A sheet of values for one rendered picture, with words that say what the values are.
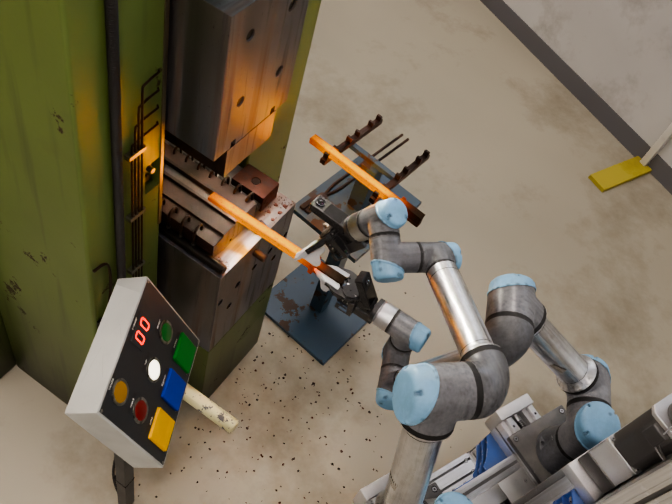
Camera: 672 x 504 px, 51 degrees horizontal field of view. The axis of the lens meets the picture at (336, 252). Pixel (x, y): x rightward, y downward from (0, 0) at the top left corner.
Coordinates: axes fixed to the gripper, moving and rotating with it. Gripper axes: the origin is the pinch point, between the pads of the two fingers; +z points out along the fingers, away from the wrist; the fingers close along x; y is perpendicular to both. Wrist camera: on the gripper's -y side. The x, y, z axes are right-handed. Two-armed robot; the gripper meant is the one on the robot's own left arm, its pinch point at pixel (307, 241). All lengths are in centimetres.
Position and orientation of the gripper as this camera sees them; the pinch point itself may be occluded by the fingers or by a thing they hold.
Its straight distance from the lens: 191.2
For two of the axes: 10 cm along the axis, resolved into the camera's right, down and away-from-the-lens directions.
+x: 5.2, -6.1, 5.9
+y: 6.1, 7.6, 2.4
